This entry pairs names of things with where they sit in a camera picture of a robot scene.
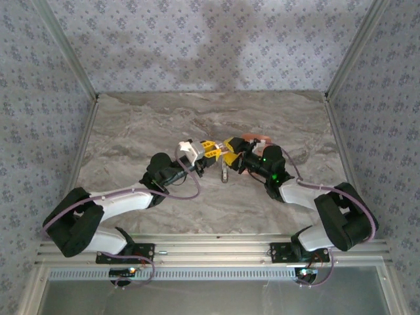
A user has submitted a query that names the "small silver stapler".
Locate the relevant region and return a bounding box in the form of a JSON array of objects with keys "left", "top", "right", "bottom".
[{"left": 220, "top": 147, "right": 231, "bottom": 184}]

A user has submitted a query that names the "orange plastic tray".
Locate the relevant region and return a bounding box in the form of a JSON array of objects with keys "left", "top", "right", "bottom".
[{"left": 240, "top": 133, "right": 273, "bottom": 175}]

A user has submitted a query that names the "grey metal sheet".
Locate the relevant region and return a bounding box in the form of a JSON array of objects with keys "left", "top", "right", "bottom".
[{"left": 39, "top": 278, "right": 393, "bottom": 315}]

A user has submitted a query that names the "purple cable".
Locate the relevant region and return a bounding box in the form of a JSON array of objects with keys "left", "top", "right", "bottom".
[
  {"left": 295, "top": 247, "right": 335, "bottom": 289},
  {"left": 111, "top": 255, "right": 156, "bottom": 290},
  {"left": 41, "top": 147, "right": 201, "bottom": 242},
  {"left": 280, "top": 147, "right": 377, "bottom": 243}
]

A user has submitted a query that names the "aluminium table side rail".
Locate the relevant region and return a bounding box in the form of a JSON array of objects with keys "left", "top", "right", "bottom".
[
  {"left": 64, "top": 98, "right": 100, "bottom": 201},
  {"left": 323, "top": 93, "right": 375, "bottom": 239}
]

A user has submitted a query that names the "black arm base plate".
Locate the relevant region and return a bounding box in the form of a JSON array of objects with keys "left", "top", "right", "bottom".
[
  {"left": 269, "top": 241, "right": 331, "bottom": 264},
  {"left": 95, "top": 241, "right": 156, "bottom": 265}
]

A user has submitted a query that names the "long aluminium mounting rail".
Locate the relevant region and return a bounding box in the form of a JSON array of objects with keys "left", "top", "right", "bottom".
[{"left": 34, "top": 233, "right": 393, "bottom": 265}]

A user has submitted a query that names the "grey slotted cable duct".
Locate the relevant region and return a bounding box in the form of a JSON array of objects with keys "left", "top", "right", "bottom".
[{"left": 49, "top": 266, "right": 296, "bottom": 282}]

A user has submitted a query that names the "aluminium corner post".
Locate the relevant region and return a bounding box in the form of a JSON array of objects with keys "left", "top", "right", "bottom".
[
  {"left": 324, "top": 0, "right": 394, "bottom": 99},
  {"left": 31, "top": 0, "right": 100, "bottom": 101}
]

